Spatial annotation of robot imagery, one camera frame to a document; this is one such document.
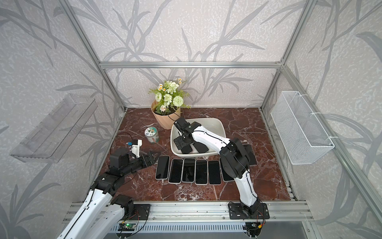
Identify large phone grey case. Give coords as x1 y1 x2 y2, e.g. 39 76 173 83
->
220 162 234 182

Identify round tin with cartoon lid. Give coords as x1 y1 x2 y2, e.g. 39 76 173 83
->
144 126 159 143

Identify large phone pink case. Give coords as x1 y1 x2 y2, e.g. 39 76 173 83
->
180 145 193 154

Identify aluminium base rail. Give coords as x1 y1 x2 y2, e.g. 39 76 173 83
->
62 201 314 234

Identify right circuit board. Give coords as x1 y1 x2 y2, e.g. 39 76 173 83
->
243 222 262 232

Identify white plastic storage box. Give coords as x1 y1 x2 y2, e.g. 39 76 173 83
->
170 118 226 159

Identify beige flower pot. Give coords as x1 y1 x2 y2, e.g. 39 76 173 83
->
151 101 181 129

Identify white and green artificial flowers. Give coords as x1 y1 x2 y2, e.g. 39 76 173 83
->
148 78 190 116

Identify phone with light blue case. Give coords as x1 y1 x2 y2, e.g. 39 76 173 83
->
182 158 196 183

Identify small phone pink case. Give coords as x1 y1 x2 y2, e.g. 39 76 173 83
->
243 144 258 166

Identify left circuit board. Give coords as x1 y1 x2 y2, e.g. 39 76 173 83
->
118 222 137 232

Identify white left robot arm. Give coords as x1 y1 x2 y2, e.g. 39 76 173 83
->
58 148 161 239

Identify phone light blue bottom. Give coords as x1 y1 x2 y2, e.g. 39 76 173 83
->
193 142 209 153

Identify phone with pink case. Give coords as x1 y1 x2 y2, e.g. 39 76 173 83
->
168 159 184 184

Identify circuit board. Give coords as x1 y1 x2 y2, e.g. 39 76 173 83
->
118 222 137 232
243 222 262 232

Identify phone with cream case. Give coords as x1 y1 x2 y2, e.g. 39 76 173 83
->
195 159 208 185

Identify clear acrylic wall shelf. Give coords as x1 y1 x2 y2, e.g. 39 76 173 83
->
10 94 98 163

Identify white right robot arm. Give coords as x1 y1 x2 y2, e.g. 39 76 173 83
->
174 121 270 219

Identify white wire mesh basket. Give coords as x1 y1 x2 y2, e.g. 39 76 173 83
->
271 91 335 165

